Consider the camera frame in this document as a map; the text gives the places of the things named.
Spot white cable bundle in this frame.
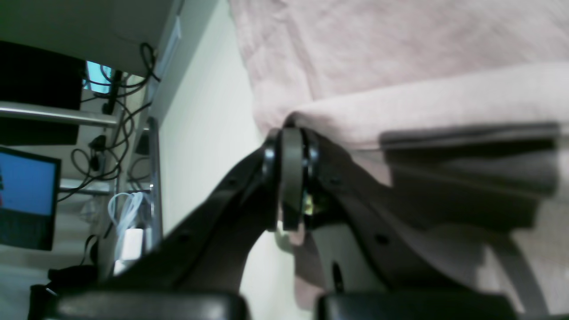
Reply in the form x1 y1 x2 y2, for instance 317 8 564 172
107 191 154 267

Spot blue screen monitor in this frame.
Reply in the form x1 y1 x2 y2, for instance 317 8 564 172
0 147 61 251

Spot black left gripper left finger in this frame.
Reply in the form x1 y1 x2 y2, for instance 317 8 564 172
35 129 281 320

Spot black cables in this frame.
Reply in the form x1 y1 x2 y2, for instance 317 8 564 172
58 42 160 200

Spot mauve pink T-shirt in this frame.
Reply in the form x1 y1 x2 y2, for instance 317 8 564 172
230 0 568 318

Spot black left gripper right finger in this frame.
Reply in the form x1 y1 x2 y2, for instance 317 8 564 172
280 127 517 320

